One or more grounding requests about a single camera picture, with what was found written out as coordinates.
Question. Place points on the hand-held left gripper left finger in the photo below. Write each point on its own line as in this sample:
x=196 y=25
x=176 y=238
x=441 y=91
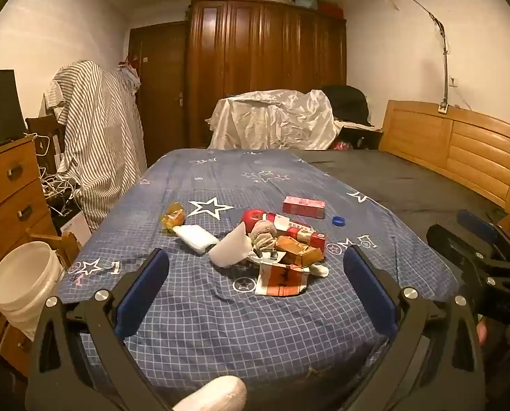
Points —
x=141 y=291

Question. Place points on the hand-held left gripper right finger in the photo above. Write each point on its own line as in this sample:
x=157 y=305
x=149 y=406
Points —
x=368 y=291

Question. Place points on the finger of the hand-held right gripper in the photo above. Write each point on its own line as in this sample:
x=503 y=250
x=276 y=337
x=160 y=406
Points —
x=452 y=244
x=477 y=222

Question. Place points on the white foil packet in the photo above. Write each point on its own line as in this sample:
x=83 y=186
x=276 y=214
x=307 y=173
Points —
x=195 y=237

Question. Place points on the white plastic bucket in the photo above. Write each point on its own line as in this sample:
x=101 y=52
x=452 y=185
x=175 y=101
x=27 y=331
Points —
x=23 y=282

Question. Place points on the small white tissue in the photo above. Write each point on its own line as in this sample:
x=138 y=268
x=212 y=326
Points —
x=319 y=270

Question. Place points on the dark grey bed sheet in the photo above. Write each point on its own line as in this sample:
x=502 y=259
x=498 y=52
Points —
x=409 y=184

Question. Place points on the blue bottle cap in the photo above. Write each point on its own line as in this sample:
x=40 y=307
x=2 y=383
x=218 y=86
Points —
x=339 y=221

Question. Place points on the wooden bed headboard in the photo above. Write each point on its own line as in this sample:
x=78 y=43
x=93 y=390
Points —
x=473 y=145

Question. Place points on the yellow snack packet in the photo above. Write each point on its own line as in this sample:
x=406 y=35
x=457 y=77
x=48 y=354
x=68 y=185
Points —
x=173 y=216

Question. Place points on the brown cardboard box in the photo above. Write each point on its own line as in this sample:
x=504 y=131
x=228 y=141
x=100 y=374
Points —
x=298 y=250

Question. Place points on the blue star-print bed sheet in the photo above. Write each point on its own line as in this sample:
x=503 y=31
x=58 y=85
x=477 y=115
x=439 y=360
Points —
x=220 y=329

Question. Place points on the orange and white paper box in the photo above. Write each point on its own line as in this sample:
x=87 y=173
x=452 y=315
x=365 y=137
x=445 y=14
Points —
x=280 y=280

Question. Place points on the light wooden chair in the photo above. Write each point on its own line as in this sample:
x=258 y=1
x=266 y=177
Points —
x=64 y=246

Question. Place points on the white cardboard box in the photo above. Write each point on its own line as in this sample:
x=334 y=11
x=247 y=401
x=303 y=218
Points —
x=73 y=227

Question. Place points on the red and white carton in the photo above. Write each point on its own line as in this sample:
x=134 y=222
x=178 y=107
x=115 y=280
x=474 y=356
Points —
x=298 y=229

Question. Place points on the pink box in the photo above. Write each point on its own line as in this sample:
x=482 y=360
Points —
x=304 y=207

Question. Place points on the wooden chest of drawers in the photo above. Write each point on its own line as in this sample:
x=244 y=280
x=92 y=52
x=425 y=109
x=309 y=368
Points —
x=6 y=205

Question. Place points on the grey striped cloth cover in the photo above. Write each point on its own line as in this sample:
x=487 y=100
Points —
x=96 y=137

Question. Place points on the black bag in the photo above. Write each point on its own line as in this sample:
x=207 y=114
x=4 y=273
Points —
x=349 y=102

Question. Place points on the dark wooden chair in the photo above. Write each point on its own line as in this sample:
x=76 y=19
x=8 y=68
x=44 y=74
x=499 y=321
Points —
x=45 y=130

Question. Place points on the white plastic dust sheet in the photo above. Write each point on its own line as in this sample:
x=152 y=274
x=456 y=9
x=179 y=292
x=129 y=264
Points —
x=276 y=120

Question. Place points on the brown wooden door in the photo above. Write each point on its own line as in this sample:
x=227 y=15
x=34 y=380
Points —
x=160 y=72

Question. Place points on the red box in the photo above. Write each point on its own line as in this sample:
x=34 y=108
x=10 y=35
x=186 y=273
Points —
x=331 y=10

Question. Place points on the dark wooden wardrobe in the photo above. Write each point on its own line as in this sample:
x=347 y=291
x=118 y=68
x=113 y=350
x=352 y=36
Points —
x=259 y=51

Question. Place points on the light blue bag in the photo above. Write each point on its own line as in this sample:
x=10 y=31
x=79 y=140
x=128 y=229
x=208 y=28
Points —
x=308 y=2

